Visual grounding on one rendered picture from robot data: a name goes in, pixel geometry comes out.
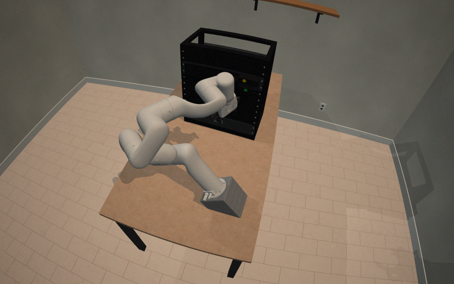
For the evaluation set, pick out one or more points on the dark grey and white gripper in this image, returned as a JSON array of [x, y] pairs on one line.
[[228, 108]]

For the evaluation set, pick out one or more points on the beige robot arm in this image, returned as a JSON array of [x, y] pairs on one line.
[[216, 92]]

